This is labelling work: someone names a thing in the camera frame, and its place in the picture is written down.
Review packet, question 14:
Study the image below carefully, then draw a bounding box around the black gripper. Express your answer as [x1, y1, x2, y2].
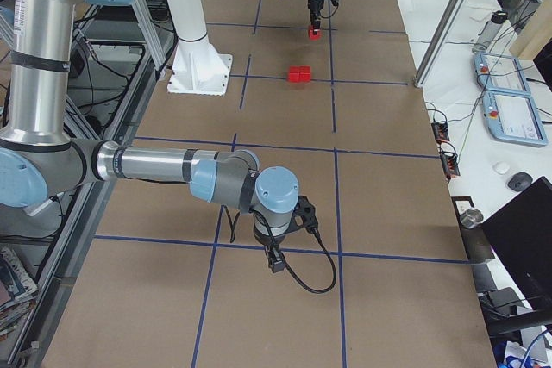
[308, 0, 324, 31]
[254, 228, 285, 272]

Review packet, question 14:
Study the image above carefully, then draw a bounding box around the red block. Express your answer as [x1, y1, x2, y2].
[308, 26, 322, 41]
[298, 65, 311, 83]
[287, 66, 302, 83]

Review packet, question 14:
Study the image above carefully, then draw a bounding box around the upper teach pendant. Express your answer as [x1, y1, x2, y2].
[474, 52, 530, 94]

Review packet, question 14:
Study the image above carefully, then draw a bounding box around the teach pendant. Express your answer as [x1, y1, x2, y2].
[474, 52, 530, 94]
[483, 90, 549, 147]

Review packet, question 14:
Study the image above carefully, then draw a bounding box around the orange black power strip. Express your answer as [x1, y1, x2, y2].
[431, 121, 461, 181]

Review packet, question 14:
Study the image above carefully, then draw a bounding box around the metal cup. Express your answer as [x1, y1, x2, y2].
[459, 208, 484, 229]

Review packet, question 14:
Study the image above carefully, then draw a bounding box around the lower teach pendant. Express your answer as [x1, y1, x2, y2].
[483, 90, 549, 147]

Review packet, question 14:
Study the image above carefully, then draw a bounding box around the black laptop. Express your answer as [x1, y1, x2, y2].
[482, 177, 551, 310]

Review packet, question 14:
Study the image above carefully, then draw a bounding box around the black computer mouse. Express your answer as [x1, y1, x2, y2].
[507, 172, 533, 192]

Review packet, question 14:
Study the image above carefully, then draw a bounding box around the stack of magazines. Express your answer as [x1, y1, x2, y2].
[1, 246, 38, 340]

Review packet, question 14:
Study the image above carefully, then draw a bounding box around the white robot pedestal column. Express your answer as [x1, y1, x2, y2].
[167, 0, 233, 96]

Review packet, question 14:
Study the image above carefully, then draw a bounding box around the aluminium frame post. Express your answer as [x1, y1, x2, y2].
[414, 0, 467, 88]

